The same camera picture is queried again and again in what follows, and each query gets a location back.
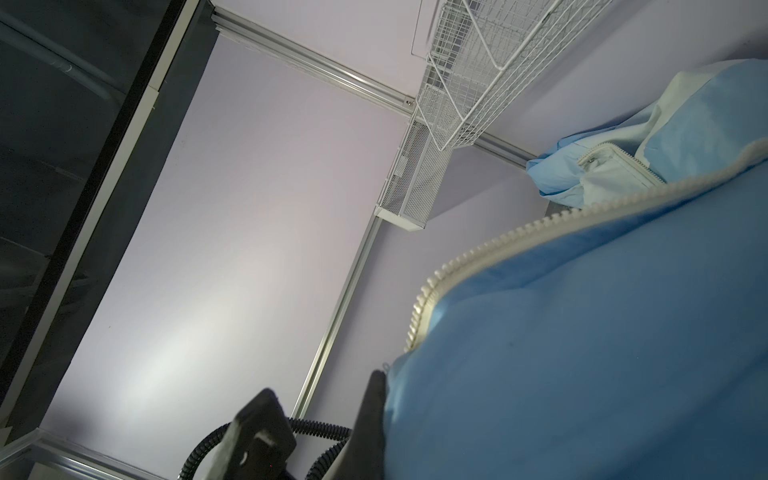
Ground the light blue jacket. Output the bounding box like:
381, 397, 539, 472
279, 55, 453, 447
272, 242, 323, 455
383, 59, 767, 479

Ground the white wire shelf basket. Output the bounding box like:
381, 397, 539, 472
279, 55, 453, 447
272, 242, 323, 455
415, 0, 612, 150

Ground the white mesh box basket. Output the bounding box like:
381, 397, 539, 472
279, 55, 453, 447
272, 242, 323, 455
375, 117, 452, 232

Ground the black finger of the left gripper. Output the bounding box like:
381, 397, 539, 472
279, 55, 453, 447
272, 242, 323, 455
205, 388, 297, 480

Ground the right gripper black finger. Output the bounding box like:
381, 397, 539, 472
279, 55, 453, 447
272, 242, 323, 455
324, 370, 387, 479

